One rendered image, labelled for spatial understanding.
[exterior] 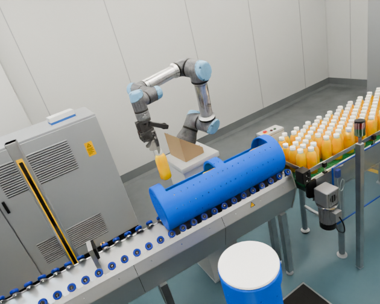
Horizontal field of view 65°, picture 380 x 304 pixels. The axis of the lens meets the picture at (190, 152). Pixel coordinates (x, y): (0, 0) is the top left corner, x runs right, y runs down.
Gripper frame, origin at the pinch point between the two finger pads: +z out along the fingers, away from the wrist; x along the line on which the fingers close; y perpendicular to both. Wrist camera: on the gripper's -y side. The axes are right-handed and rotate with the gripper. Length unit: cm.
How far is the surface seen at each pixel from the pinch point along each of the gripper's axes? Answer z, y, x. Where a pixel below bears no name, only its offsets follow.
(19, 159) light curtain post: -16, 70, -30
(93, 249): 37, 53, 4
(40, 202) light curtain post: 13, 71, -30
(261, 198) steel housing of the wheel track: 57, -54, 12
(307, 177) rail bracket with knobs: 50, -84, 24
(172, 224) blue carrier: 40.6, 8.9, 13.3
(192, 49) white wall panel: -12, -171, -279
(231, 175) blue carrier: 29.5, -35.5, 12.7
